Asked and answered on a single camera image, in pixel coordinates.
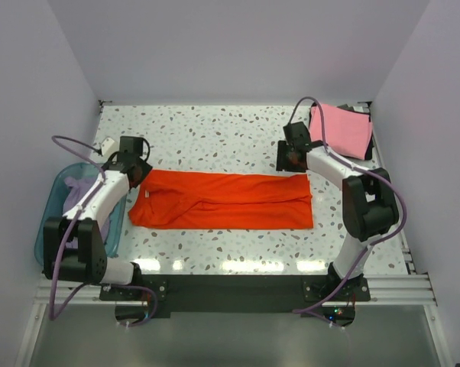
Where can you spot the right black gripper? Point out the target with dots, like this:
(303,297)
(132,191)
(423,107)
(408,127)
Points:
(281,164)

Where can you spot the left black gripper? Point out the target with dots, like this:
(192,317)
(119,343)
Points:
(147,168)

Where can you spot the orange t shirt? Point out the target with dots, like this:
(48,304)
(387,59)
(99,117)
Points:
(196,200)

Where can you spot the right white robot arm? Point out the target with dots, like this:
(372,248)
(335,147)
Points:
(369,208)

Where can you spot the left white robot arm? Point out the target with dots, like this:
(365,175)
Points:
(89,263)

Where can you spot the lavender t shirt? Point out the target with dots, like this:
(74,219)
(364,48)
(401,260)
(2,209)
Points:
(77,190)

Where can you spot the pink folded t shirt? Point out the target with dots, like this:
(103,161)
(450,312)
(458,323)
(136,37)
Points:
(339,128)

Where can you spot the teal plastic basket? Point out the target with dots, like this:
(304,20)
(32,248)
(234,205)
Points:
(54,208)

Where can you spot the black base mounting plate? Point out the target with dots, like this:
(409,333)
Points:
(229,293)

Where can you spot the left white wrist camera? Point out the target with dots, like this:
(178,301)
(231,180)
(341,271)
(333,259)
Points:
(108,146)

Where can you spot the aluminium frame rail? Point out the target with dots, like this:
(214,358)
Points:
(381,290)

